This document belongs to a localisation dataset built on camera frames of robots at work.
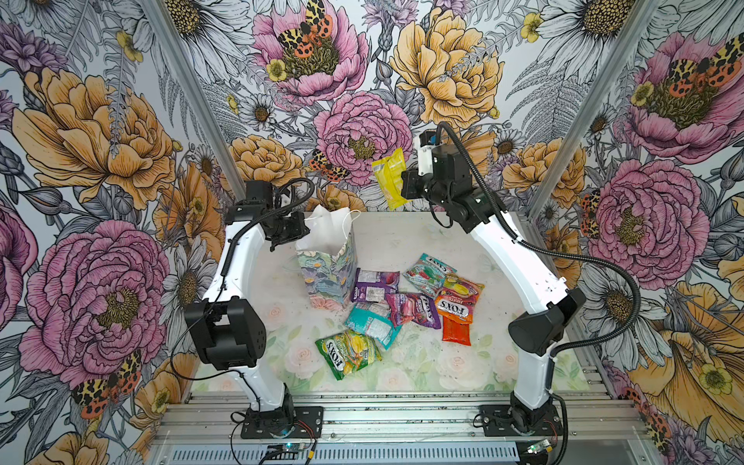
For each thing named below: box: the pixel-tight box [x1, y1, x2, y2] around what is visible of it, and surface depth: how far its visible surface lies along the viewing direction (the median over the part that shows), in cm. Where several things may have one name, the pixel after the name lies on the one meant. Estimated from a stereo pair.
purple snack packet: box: [350, 267, 401, 303], surface depth 99 cm
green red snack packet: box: [402, 252, 458, 299], surface depth 101 cm
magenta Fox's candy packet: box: [385, 292, 442, 330], surface depth 93 cm
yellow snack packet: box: [372, 147, 411, 212], surface depth 78 cm
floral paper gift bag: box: [295, 204, 362, 311], surface depth 86 cm
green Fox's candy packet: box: [314, 329, 383, 381], surface depth 85 cm
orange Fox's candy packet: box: [434, 273, 486, 325], surface depth 96 cm
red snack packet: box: [441, 315, 471, 346], surface depth 91 cm
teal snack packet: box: [343, 302, 403, 351], surface depth 89 cm
